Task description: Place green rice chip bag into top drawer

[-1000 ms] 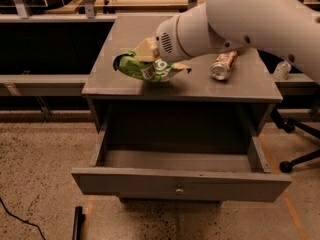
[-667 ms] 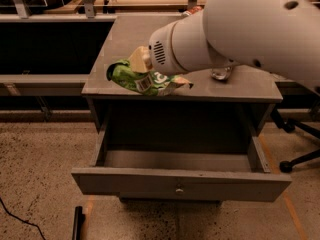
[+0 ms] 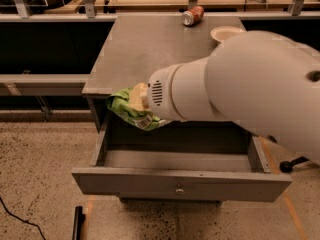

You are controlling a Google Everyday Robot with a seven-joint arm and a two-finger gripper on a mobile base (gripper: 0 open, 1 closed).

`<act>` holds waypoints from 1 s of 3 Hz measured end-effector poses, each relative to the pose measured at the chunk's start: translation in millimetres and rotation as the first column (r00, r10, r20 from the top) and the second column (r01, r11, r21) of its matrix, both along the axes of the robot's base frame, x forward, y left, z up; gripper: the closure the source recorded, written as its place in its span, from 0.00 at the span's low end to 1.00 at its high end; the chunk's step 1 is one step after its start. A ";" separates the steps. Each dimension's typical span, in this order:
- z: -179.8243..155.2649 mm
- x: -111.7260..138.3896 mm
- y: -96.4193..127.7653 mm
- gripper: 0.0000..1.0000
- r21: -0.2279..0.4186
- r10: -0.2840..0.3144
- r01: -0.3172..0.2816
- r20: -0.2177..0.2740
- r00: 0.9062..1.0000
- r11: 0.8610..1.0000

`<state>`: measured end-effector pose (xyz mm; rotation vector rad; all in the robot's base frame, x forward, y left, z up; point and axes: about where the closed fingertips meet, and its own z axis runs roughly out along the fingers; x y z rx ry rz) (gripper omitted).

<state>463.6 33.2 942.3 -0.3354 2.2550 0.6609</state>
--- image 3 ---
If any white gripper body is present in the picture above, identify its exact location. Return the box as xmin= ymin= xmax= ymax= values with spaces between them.
xmin=147 ymin=64 xmax=184 ymax=121

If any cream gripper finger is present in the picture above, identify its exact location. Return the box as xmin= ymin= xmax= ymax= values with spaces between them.
xmin=129 ymin=83 xmax=149 ymax=111

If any green rice chip bag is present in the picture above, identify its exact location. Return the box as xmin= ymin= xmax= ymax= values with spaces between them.
xmin=106 ymin=87 xmax=170 ymax=131

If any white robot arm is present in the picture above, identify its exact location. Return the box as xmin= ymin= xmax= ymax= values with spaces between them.
xmin=129 ymin=31 xmax=320 ymax=163

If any open grey top drawer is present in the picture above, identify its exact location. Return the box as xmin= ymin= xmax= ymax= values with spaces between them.
xmin=72 ymin=113 xmax=292 ymax=202

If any metal drawer knob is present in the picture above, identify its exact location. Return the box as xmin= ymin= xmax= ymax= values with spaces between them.
xmin=175 ymin=185 xmax=184 ymax=195

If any grey cabinet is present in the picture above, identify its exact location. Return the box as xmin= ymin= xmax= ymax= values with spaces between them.
xmin=81 ymin=14 xmax=268 ymax=132

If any red soda can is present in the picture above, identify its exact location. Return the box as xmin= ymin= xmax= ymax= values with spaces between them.
xmin=182 ymin=6 xmax=204 ymax=26

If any white bowl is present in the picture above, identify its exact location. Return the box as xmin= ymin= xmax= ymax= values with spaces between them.
xmin=210 ymin=26 xmax=244 ymax=43

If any grey metal railing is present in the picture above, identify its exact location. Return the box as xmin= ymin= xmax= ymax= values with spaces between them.
xmin=0 ymin=0 xmax=320 ymax=120

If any black bar on floor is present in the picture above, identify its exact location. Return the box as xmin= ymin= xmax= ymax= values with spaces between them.
xmin=72 ymin=206 xmax=86 ymax=240

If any black chair base leg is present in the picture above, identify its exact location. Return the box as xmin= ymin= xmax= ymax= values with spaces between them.
xmin=279 ymin=157 xmax=308 ymax=173

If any black floor cable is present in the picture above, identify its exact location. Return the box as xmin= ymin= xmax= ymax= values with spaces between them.
xmin=0 ymin=197 xmax=48 ymax=240

